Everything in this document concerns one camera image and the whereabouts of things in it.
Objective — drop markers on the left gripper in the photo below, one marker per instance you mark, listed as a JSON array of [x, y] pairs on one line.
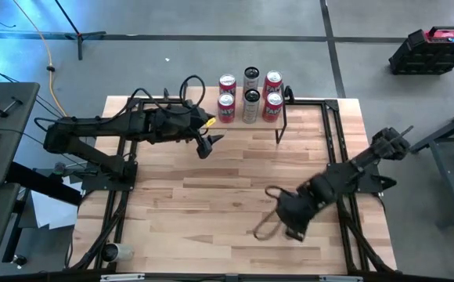
[[176, 123]]

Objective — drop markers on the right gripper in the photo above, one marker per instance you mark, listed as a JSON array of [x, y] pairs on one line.
[[297, 211]]

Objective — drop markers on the red Fanta can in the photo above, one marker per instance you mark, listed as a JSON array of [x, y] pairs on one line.
[[227, 84], [272, 111], [272, 80], [225, 111]]

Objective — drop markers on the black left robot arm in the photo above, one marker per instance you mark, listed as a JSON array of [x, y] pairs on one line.
[[94, 127]]

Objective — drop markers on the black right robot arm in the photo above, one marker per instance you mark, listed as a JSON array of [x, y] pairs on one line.
[[387, 145]]

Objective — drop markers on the black tripod stand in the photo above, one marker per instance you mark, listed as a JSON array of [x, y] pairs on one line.
[[79, 47]]

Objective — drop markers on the black desk beam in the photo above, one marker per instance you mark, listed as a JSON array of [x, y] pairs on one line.
[[43, 184]]

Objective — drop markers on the white paper sheet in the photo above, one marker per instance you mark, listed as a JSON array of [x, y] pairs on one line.
[[51, 211]]

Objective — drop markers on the red black toolbox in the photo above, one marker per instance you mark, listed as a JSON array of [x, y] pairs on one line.
[[426, 58]]

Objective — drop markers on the wooden shelf black frame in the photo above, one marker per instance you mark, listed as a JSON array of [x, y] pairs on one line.
[[258, 126]]

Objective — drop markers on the silver metal bracket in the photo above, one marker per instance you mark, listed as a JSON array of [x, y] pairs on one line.
[[340, 279], [121, 277]]

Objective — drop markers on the black aluminium rig frame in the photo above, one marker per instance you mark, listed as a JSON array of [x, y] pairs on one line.
[[333, 105]]

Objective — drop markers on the grey desk frame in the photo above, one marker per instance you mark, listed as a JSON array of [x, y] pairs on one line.
[[447, 176]]

